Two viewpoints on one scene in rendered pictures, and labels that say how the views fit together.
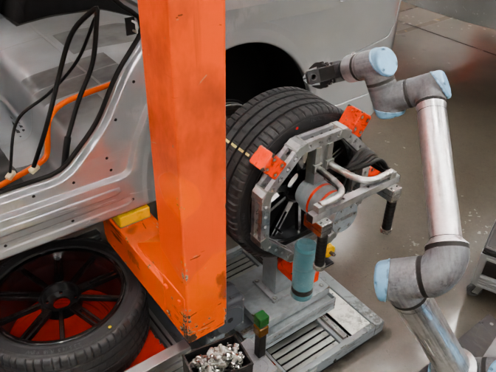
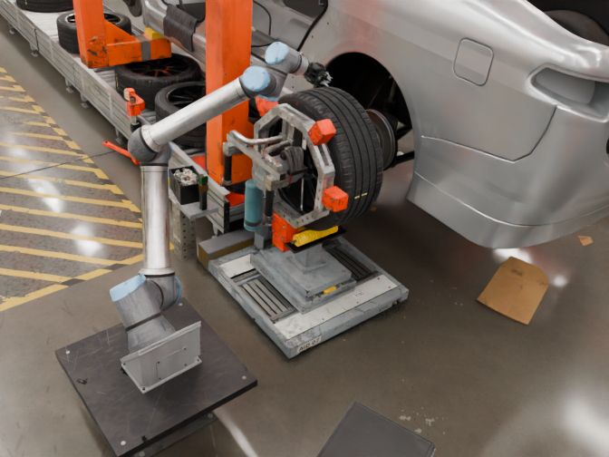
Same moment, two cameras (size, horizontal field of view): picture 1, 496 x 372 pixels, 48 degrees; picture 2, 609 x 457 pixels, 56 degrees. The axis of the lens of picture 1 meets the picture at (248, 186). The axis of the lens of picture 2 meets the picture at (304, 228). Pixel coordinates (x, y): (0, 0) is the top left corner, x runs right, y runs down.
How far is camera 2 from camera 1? 3.09 m
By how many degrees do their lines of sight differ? 68
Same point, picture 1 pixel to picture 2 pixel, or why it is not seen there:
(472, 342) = (222, 355)
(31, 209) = not seen: hidden behind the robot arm
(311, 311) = (285, 287)
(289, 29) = (404, 70)
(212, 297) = (216, 155)
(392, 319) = (305, 372)
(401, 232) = (449, 412)
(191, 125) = (209, 20)
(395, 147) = not seen: outside the picture
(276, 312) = (276, 258)
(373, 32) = (489, 140)
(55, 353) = not seen: hidden behind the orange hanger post
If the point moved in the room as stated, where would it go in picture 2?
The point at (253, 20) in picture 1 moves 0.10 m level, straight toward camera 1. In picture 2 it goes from (378, 41) to (356, 38)
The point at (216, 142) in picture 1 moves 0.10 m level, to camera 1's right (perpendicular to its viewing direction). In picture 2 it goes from (218, 42) to (216, 49)
